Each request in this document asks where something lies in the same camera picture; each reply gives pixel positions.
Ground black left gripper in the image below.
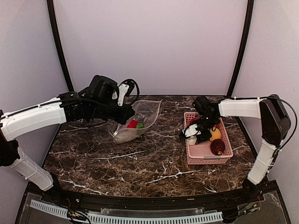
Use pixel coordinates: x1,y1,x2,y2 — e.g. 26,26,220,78
90,101,135,124

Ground red toy apple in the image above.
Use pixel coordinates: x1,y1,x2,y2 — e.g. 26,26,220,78
127,119,138,128

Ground white toy vegetable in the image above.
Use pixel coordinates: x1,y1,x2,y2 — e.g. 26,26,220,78
113,129,142,144
188,137,197,146

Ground clear zip top bag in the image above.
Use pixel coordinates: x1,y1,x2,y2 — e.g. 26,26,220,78
115,100,162,134

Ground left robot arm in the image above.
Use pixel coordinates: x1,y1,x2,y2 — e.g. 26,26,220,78
0,75,140,203

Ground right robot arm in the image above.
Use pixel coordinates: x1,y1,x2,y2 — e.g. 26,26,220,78
182,94,292,185

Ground yellow toy fruit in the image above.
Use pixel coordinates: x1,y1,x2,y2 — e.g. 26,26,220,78
209,126,221,142

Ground dark red toy fruit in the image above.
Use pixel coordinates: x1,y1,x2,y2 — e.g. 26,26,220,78
210,139,226,155

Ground pink plastic basket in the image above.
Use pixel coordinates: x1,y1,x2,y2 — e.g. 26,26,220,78
185,118,233,165

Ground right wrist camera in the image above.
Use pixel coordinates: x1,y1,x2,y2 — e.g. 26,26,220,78
179,124,201,140

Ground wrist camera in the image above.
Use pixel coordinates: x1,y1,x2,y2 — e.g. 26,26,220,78
179,124,201,140
117,84,130,106

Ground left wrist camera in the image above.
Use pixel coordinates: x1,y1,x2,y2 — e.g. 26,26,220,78
117,84,130,106

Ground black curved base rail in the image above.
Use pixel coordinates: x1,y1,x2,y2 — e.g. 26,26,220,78
28,179,264,211

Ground white slotted cable duct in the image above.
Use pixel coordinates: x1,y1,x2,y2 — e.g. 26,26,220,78
29,199,223,224

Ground left black frame post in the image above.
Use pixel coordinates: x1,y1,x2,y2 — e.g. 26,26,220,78
46,0,74,91

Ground black frame post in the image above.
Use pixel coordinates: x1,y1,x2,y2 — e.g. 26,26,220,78
226,0,254,97
46,0,74,91

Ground right black frame post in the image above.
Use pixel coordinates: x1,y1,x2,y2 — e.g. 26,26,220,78
226,0,254,97

